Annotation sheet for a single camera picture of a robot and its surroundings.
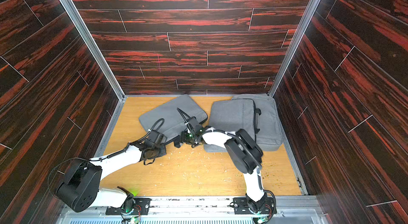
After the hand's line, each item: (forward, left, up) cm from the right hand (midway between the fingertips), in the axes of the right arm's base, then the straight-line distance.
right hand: (184, 138), depth 95 cm
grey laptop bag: (+15, -29, +5) cm, 33 cm away
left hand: (-8, +10, -1) cm, 13 cm away
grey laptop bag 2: (+1, -50, +4) cm, 51 cm away
